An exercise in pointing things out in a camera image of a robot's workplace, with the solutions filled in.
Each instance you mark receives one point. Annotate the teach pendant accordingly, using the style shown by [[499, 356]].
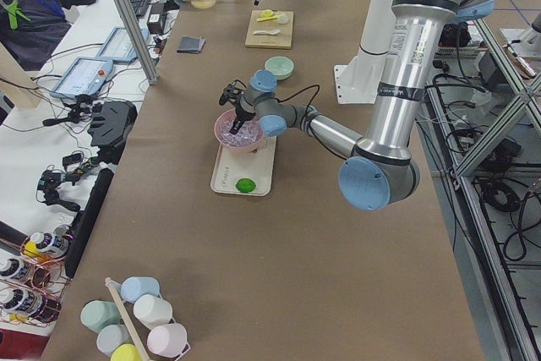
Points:
[[118, 47], [84, 77]]

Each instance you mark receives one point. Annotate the white ceramic spoon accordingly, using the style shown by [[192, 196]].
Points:
[[274, 32]]

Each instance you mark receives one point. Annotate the lower teach pendant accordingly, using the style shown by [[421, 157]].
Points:
[[84, 77]]

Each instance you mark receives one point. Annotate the seated person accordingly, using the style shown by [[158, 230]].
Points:
[[32, 29]]

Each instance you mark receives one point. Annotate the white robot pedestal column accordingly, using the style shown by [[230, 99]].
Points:
[[358, 81]]

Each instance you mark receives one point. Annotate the pink plastic cup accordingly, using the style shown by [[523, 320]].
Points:
[[169, 340]]

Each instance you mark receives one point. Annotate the green lime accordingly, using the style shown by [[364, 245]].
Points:
[[245, 185]]

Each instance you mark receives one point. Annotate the pink bowl of ice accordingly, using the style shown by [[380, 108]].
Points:
[[247, 139]]

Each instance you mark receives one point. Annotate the white plastic cup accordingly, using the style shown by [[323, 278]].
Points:
[[152, 311]]

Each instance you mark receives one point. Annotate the upper teach pendant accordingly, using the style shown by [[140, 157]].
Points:
[[118, 47]]

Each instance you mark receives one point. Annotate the white half egg shape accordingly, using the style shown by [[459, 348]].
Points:
[[282, 19]]

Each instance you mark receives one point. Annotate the grey plastic cup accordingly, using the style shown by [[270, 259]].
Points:
[[111, 337]]

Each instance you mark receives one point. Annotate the cream plastic tray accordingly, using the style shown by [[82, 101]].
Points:
[[257, 166]]

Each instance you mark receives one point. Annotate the cup holder rack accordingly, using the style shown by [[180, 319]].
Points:
[[145, 354]]

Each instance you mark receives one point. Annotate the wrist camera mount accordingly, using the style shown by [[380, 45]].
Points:
[[230, 92]]

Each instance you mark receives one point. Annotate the bamboo cutting board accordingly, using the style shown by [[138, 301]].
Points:
[[270, 29]]

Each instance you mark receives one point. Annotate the aluminium frame post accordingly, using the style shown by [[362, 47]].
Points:
[[131, 24]]

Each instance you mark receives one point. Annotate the copper wire bottle basket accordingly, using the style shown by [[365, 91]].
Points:
[[33, 278]]

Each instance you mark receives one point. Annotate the blue plastic cup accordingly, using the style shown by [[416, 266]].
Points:
[[135, 287]]

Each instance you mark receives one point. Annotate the grey folded cloth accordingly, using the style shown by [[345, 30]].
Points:
[[189, 44]]

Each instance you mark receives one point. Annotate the yellow plastic cup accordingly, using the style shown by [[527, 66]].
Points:
[[126, 352]]

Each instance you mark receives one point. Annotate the mint green ceramic bowl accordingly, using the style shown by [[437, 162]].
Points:
[[281, 66]]

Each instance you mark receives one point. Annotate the green plastic cup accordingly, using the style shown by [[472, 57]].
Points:
[[97, 314]]

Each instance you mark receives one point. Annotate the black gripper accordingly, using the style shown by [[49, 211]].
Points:
[[243, 113]]

